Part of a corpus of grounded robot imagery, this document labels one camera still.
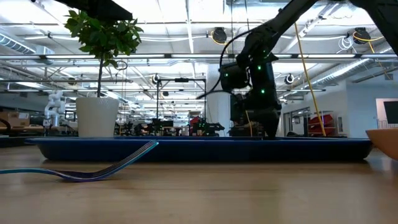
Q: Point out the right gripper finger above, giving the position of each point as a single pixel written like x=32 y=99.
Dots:
x=271 y=129

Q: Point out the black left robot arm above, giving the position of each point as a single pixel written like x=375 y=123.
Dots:
x=99 y=9

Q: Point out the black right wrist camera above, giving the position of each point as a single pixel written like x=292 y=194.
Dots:
x=233 y=77

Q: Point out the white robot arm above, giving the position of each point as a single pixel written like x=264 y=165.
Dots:
x=55 y=105

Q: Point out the white plant pot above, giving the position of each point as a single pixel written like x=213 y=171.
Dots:
x=97 y=116

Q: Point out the blue plastic tray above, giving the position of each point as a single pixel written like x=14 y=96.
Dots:
x=217 y=149

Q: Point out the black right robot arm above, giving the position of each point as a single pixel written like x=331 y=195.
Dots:
x=280 y=21

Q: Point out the cardboard box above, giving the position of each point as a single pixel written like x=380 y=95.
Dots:
x=14 y=119

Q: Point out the iridescent blue fork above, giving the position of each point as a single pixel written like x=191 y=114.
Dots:
x=102 y=172

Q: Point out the red storage bins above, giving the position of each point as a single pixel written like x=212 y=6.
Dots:
x=321 y=124

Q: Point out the black frame rig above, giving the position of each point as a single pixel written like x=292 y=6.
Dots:
x=182 y=80

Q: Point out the red and black machine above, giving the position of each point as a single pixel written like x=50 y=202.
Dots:
x=205 y=127

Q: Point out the black flat screen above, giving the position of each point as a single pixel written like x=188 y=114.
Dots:
x=391 y=112

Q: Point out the black computer case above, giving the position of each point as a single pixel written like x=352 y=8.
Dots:
x=237 y=115

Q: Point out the green leafy plant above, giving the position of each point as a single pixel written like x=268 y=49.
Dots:
x=102 y=34

